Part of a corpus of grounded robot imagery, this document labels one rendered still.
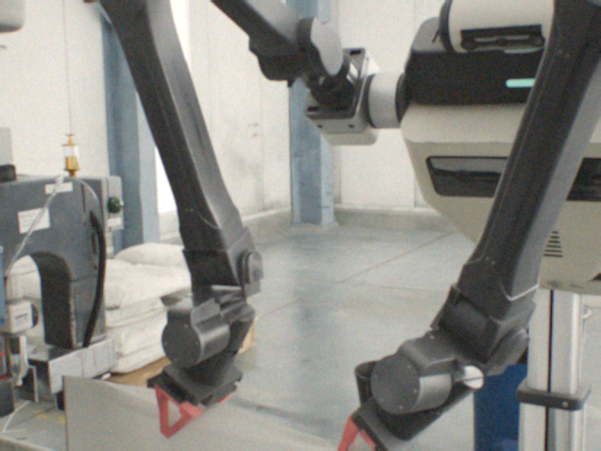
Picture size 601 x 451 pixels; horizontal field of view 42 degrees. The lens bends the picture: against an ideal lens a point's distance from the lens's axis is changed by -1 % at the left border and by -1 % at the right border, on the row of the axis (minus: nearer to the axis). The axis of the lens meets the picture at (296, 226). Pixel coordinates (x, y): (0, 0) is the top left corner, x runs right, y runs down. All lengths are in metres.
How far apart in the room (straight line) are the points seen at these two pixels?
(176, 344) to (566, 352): 0.72
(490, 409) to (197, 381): 2.29
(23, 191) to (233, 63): 7.63
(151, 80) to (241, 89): 7.99
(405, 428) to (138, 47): 0.49
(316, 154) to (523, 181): 9.02
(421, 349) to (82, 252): 0.66
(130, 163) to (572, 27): 6.59
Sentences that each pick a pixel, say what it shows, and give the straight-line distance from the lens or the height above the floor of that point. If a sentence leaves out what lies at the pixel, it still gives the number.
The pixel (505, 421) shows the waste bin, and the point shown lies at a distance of 3.17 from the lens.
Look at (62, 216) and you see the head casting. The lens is 1.23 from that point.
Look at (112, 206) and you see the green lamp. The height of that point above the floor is 1.28.
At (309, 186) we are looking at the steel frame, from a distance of 9.77.
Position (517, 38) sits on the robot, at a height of 1.51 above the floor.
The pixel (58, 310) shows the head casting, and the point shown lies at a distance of 1.28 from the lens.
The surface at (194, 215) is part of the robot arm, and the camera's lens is 0.90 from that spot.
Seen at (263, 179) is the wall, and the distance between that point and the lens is 9.22.
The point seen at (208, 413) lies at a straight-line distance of 1.07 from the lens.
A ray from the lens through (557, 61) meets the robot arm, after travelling 0.65.
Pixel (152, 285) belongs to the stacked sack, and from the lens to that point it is 3.98.
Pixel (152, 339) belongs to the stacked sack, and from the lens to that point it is 4.03.
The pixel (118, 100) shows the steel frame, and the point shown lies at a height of 1.57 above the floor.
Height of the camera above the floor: 1.43
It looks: 8 degrees down
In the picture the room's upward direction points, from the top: 1 degrees counter-clockwise
